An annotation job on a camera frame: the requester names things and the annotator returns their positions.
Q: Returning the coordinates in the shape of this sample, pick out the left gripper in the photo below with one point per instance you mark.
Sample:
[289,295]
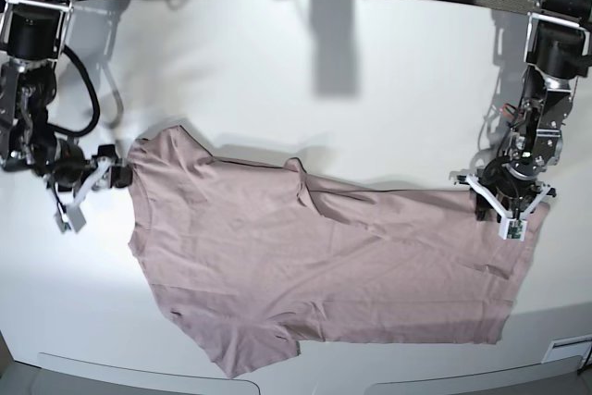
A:
[516,195]

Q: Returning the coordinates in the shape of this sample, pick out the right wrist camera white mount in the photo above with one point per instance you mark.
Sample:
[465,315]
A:
[68,214]

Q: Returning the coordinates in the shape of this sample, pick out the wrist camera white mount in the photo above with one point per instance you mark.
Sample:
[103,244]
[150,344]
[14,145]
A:
[68,214]
[485,203]

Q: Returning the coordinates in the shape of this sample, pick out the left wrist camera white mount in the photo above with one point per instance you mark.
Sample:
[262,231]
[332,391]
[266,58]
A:
[485,203]

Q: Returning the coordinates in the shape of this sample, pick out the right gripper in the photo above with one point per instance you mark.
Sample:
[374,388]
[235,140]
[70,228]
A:
[62,163]

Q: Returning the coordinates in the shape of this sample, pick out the pink T-shirt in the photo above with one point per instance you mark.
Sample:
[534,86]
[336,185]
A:
[250,260]

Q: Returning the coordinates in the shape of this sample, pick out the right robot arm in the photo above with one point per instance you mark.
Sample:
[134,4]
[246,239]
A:
[33,34]

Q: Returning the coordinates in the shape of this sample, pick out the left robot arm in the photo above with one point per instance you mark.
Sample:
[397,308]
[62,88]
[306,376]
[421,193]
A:
[557,53]

